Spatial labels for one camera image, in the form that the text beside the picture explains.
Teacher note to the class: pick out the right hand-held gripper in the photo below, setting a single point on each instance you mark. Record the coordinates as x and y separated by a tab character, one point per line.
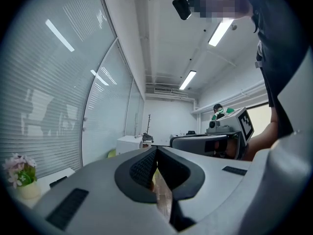
244	126

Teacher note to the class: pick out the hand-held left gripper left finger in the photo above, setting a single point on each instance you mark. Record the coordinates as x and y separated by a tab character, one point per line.
97	192

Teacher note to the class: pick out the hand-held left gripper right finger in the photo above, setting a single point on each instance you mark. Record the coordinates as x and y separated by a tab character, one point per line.
215	180

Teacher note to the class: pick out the black desk telephone base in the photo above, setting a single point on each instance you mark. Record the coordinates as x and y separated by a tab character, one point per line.
58	181

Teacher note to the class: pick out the person's right forearm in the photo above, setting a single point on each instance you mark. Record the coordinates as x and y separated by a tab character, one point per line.
264	141

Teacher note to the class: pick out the white rectangular table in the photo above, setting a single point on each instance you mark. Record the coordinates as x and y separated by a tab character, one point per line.
49	180

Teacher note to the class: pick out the round table with green cloth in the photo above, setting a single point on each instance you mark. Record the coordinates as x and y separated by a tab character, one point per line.
112	153

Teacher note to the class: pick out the dark wooden coat rack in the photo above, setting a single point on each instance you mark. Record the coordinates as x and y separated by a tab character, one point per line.
148	125

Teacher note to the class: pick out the white microwave oven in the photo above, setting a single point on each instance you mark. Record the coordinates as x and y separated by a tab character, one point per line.
129	144

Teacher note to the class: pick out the ceiling air vent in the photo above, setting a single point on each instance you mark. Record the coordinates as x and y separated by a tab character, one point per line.
162	90

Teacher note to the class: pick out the long ceiling light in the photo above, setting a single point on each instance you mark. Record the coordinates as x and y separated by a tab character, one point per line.
220	33
187	79

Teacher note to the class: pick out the pink flowers in cream pot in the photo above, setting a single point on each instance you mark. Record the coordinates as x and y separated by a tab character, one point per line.
23	177

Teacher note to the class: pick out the person's black clothing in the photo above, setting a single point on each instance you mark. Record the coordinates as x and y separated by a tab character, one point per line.
278	57

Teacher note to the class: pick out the black head-worn camera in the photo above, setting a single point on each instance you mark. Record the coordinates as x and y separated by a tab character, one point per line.
182	7

